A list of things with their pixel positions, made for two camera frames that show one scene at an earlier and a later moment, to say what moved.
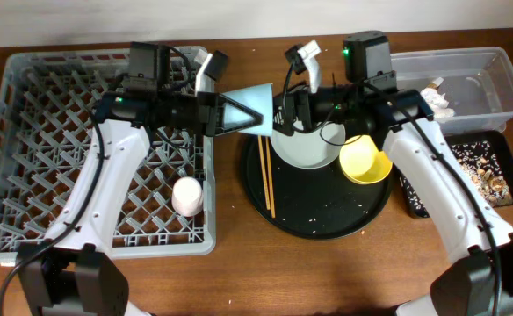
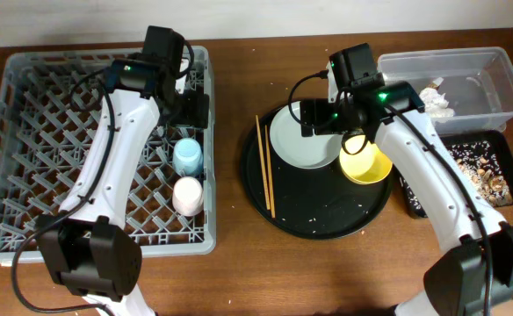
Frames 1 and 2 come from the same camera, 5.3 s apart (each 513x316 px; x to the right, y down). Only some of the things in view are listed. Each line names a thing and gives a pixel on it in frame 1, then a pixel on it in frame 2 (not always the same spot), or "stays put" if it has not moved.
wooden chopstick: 264,174 stays put
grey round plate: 311,149 stays put
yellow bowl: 362,162 stays put
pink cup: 187,196 stays put
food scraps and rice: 480,166 stays put
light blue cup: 256,97 → 187,157
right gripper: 285,112 → 311,117
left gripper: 213,115 → 198,111
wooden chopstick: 270,177 stays put
